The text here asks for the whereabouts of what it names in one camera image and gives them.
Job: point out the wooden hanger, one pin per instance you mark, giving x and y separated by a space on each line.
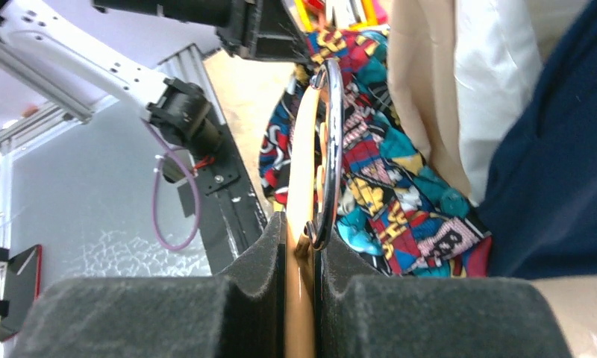
311 210

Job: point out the colourful comic print shorts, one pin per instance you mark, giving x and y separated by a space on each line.
394 211

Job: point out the white hanging shorts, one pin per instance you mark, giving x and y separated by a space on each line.
500 50

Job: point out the black red smartphone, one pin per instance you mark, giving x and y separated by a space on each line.
21 289

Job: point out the beige hanging shorts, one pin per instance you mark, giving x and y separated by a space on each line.
421 83

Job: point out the yellow plastic bin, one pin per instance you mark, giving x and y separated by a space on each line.
348 14

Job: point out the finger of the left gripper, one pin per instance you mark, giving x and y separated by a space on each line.
275 36

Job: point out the navy hanging shorts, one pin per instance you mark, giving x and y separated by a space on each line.
541 201

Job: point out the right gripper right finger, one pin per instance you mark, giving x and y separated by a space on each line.
367 314

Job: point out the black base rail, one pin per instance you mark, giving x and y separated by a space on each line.
232 218

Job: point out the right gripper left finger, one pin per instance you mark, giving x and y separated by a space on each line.
235 313

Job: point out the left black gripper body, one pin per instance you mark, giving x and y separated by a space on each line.
234 36

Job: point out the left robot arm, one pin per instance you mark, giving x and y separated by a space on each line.
177 109

